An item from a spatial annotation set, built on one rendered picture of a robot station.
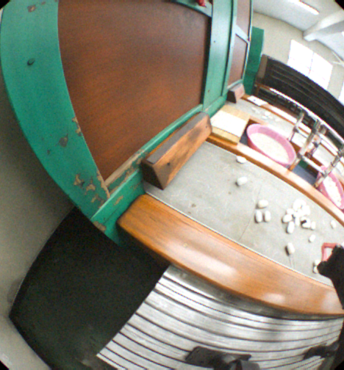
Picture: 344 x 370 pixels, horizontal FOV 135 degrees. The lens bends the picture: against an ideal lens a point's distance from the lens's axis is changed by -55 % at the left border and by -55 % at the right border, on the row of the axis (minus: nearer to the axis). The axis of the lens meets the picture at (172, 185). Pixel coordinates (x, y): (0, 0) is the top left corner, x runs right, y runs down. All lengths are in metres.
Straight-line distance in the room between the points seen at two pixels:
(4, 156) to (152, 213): 0.87
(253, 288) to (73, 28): 0.53
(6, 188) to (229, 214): 1.10
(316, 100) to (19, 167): 1.21
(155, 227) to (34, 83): 0.34
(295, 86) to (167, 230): 0.41
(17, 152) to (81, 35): 0.83
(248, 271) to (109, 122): 0.40
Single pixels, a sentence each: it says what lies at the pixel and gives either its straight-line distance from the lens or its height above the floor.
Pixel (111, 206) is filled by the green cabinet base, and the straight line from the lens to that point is 0.33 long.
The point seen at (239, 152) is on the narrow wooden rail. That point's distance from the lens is 0.56.
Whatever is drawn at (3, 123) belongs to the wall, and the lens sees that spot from 0.94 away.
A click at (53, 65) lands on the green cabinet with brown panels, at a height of 1.10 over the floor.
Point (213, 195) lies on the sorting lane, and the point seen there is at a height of 0.74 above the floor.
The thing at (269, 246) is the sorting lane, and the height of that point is 0.74.
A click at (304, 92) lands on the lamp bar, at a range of 0.35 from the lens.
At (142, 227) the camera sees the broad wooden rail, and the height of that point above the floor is 0.76.
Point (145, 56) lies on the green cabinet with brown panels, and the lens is 0.29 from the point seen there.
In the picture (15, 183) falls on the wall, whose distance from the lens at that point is 1.05.
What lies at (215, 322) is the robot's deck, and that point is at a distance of 0.46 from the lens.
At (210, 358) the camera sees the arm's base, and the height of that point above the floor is 0.68.
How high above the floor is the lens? 1.09
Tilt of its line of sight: 54 degrees down
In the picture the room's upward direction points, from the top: 2 degrees clockwise
